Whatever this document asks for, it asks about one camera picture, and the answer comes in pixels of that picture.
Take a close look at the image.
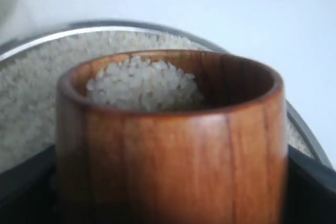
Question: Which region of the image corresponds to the brown wooden cup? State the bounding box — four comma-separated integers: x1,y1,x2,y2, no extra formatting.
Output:
56,50,288,223

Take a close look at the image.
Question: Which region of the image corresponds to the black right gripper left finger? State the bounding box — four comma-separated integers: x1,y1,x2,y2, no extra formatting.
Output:
1,147,59,223

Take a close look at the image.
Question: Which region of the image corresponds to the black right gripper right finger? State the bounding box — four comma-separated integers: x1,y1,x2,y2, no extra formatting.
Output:
285,146,335,224

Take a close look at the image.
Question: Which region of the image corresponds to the round steel rice tray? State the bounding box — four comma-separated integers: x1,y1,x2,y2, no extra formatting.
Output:
0,19,329,174

